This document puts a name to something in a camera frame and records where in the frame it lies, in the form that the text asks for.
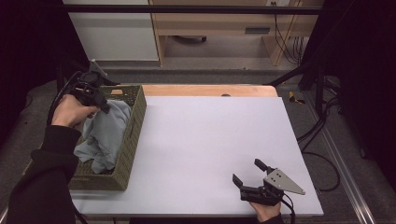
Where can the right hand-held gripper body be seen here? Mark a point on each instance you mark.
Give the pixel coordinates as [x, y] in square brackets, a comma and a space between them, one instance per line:
[274, 186]

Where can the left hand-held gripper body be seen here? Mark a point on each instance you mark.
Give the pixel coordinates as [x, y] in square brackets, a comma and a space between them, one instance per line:
[88, 88]

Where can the light grey-blue garment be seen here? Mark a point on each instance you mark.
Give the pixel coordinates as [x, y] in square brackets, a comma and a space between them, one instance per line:
[106, 133]

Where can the green woven basket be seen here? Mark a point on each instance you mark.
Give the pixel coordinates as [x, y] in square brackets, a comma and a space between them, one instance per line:
[129, 137]

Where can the person's right hand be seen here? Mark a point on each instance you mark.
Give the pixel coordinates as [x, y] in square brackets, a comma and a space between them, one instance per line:
[266, 212]

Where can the person's left hand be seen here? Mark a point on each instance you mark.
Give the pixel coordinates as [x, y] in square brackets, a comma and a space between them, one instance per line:
[71, 111]

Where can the white table mat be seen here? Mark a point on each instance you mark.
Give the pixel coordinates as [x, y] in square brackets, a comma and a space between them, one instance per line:
[211, 149]

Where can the white cabinet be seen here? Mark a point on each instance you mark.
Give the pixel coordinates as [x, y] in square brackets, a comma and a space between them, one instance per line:
[115, 34]

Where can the yellow and black tool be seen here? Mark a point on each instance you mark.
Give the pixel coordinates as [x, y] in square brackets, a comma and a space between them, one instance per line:
[294, 99]

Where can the wooden table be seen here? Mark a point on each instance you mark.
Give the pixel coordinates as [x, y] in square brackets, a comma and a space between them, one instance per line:
[202, 90]

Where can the black metal stand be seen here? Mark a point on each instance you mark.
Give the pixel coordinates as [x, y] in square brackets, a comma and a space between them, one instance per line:
[311, 68]

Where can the light wooden desk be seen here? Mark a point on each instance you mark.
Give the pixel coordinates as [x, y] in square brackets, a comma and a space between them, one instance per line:
[218, 23]

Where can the metal floor rail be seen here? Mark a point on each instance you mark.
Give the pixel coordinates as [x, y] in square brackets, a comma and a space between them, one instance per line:
[342, 165]

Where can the black horizontal frame bar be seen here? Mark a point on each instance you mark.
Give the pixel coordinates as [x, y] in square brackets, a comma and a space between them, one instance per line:
[186, 9]

